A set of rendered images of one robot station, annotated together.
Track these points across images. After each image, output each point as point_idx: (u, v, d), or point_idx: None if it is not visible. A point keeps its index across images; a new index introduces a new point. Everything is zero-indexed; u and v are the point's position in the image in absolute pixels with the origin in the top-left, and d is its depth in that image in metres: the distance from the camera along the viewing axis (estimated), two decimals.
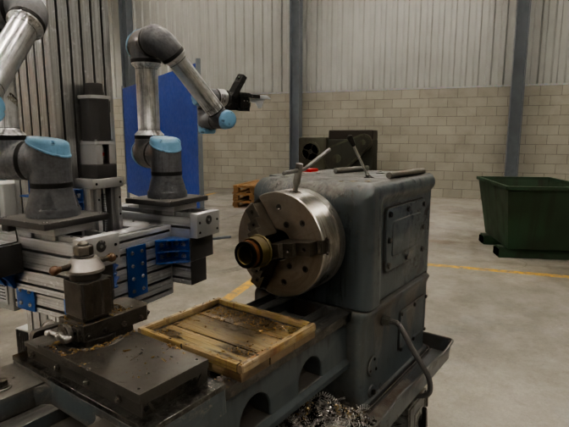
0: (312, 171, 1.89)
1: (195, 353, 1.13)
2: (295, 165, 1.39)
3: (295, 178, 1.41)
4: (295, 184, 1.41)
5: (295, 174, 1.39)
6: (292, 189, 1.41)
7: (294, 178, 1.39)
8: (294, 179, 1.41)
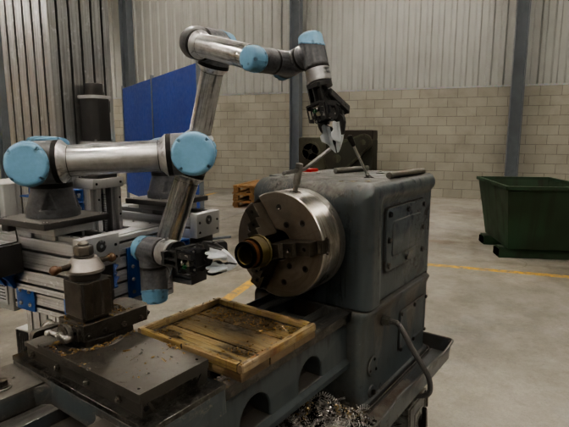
0: (312, 171, 1.89)
1: (195, 353, 1.13)
2: (295, 165, 1.39)
3: (295, 178, 1.41)
4: (295, 184, 1.41)
5: (295, 174, 1.39)
6: (292, 189, 1.41)
7: (294, 178, 1.39)
8: (294, 179, 1.41)
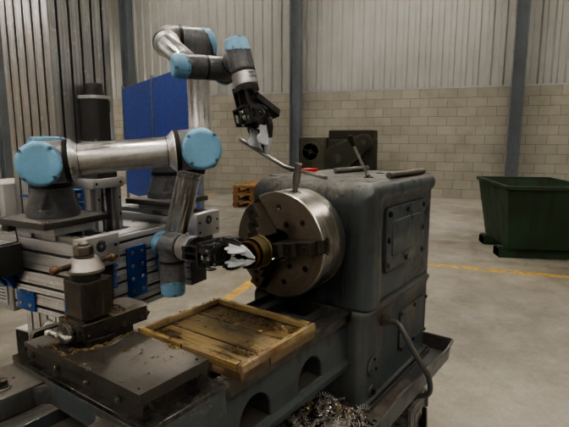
0: (312, 171, 1.89)
1: (195, 353, 1.13)
2: (296, 166, 1.38)
3: (292, 178, 1.40)
4: (293, 185, 1.40)
5: (299, 175, 1.39)
6: (294, 190, 1.40)
7: (298, 179, 1.39)
8: (293, 180, 1.39)
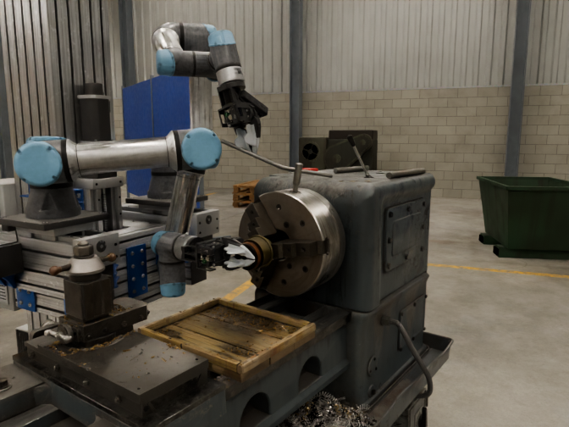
0: (312, 171, 1.89)
1: (195, 353, 1.13)
2: (299, 167, 1.38)
3: (294, 179, 1.39)
4: (294, 185, 1.40)
5: (301, 175, 1.39)
6: (295, 190, 1.40)
7: (300, 179, 1.39)
8: (295, 180, 1.39)
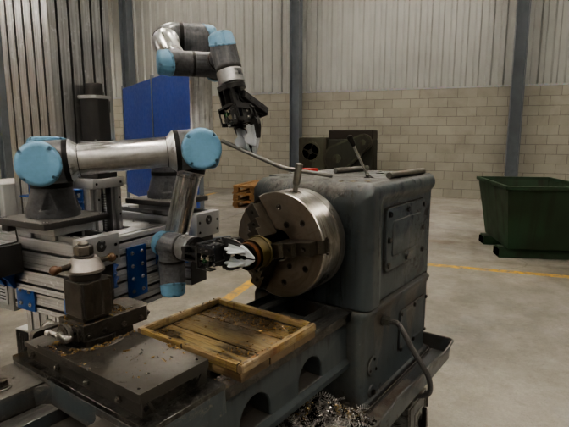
0: (312, 171, 1.89)
1: (195, 353, 1.13)
2: (299, 167, 1.38)
3: (294, 179, 1.39)
4: (294, 185, 1.40)
5: (301, 175, 1.39)
6: (295, 190, 1.40)
7: (300, 179, 1.39)
8: (295, 180, 1.39)
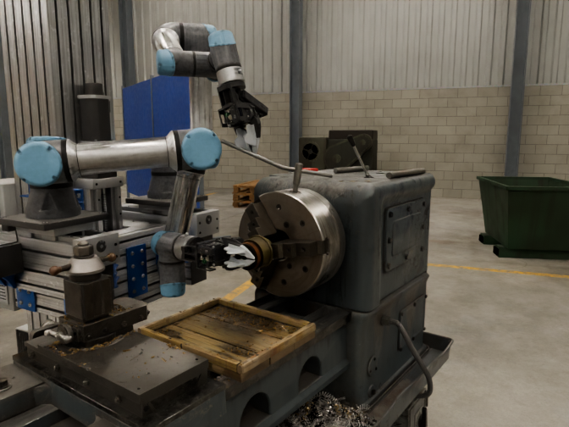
0: (312, 171, 1.89)
1: (195, 353, 1.13)
2: (299, 167, 1.38)
3: (294, 179, 1.39)
4: (294, 185, 1.40)
5: (301, 175, 1.39)
6: (295, 190, 1.40)
7: (300, 179, 1.39)
8: (295, 180, 1.39)
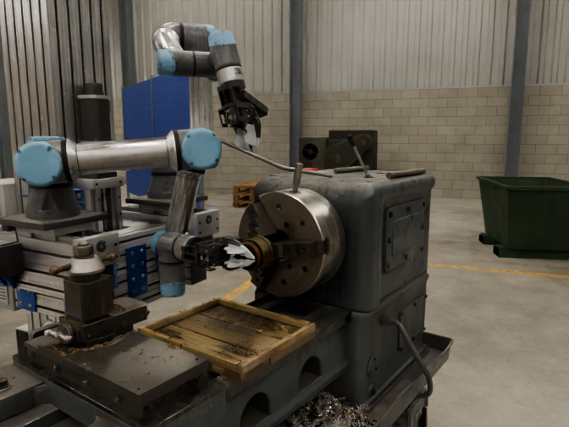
0: (312, 171, 1.89)
1: (195, 353, 1.13)
2: (299, 167, 1.38)
3: (294, 179, 1.39)
4: (294, 185, 1.40)
5: (301, 175, 1.39)
6: (295, 190, 1.40)
7: (300, 179, 1.39)
8: (295, 180, 1.39)
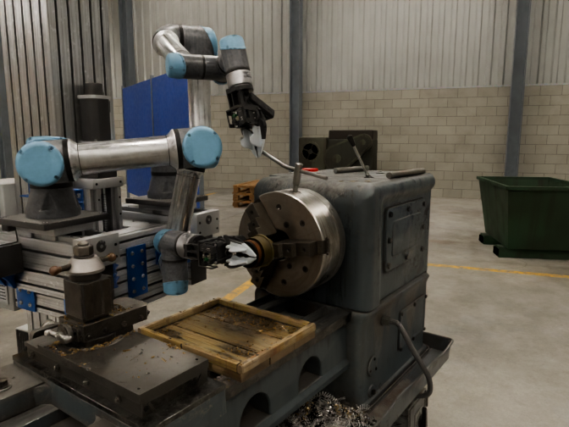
0: (312, 171, 1.89)
1: (195, 353, 1.13)
2: (297, 166, 1.38)
3: (293, 178, 1.40)
4: (293, 185, 1.40)
5: (299, 175, 1.39)
6: (294, 190, 1.40)
7: (298, 179, 1.39)
8: (293, 180, 1.39)
